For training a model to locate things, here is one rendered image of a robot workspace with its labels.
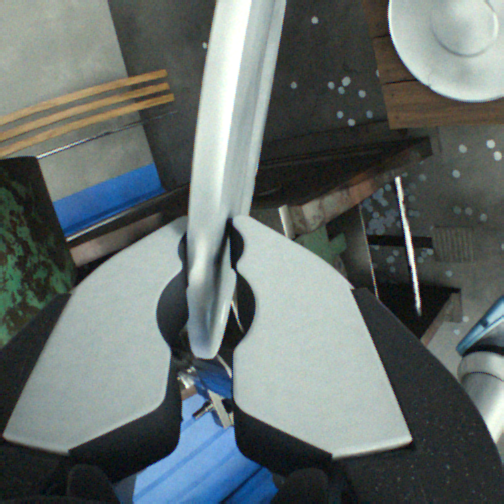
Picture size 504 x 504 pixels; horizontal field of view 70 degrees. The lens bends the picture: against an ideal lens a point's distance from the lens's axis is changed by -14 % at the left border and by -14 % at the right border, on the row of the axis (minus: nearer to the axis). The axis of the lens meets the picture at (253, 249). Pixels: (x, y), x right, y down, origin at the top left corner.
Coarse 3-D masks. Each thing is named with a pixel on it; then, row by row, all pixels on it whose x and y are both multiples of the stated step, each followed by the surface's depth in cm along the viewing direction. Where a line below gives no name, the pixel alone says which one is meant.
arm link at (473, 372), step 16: (496, 304) 47; (480, 320) 49; (496, 320) 46; (464, 336) 54; (480, 336) 47; (496, 336) 45; (464, 352) 50; (480, 352) 45; (496, 352) 43; (464, 368) 47; (480, 368) 44; (496, 368) 42; (464, 384) 44; (480, 384) 42; (496, 384) 41; (480, 400) 40; (496, 400) 40; (496, 416) 39; (496, 432) 38
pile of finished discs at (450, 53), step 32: (416, 0) 60; (448, 0) 56; (480, 0) 52; (416, 32) 63; (448, 32) 59; (480, 32) 55; (416, 64) 66; (448, 64) 62; (480, 64) 58; (448, 96) 65; (480, 96) 61
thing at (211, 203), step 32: (224, 0) 8; (256, 0) 8; (224, 32) 8; (256, 32) 9; (224, 64) 8; (256, 64) 11; (224, 96) 8; (256, 96) 15; (224, 128) 9; (256, 128) 27; (224, 160) 9; (256, 160) 29; (192, 192) 9; (224, 192) 9; (192, 224) 10; (224, 224) 11; (192, 256) 10; (224, 256) 13; (192, 288) 11; (224, 288) 16; (192, 320) 13; (224, 320) 22
